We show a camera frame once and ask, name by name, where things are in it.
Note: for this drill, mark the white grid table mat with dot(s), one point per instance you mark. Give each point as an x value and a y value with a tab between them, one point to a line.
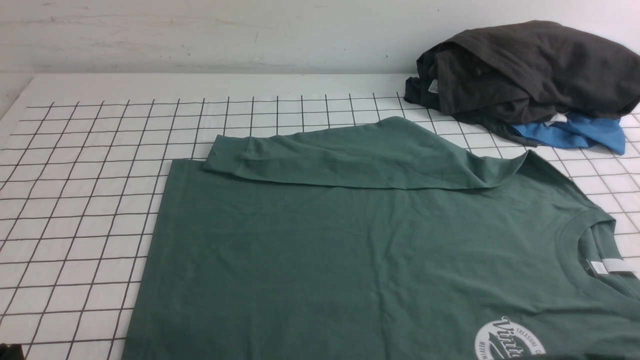
86	159

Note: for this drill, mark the green long-sleeve top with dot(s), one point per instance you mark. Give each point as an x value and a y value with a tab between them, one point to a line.
381	241

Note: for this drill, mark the blue garment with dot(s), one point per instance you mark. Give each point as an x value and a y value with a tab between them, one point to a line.
575	131

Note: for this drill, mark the dark grey crumpled garment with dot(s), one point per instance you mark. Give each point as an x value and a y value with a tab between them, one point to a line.
525	74

